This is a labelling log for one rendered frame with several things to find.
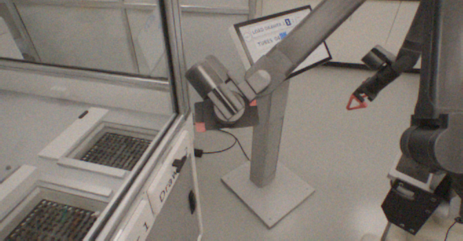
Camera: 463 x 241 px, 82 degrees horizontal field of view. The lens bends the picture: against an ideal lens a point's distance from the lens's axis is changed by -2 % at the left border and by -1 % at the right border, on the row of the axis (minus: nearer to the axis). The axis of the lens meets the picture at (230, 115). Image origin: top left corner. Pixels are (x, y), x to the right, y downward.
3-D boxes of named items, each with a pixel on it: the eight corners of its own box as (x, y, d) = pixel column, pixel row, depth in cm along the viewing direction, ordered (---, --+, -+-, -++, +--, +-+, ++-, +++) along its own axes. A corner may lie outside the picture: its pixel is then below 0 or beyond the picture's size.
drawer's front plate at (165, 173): (191, 151, 106) (188, 130, 100) (158, 214, 84) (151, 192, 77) (187, 150, 107) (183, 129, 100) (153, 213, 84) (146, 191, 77)
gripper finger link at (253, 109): (223, 104, 69) (224, 98, 59) (251, 101, 69) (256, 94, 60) (226, 131, 68) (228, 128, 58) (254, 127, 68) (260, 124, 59)
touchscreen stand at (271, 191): (314, 192, 189) (354, 59, 128) (269, 229, 166) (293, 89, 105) (264, 153, 220) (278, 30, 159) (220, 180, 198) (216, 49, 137)
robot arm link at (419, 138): (500, 162, 44) (472, 157, 49) (459, 113, 44) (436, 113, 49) (453, 195, 44) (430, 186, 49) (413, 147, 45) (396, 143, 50)
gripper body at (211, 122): (202, 102, 60) (200, 96, 53) (247, 97, 61) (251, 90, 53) (205, 130, 59) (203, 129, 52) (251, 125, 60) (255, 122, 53)
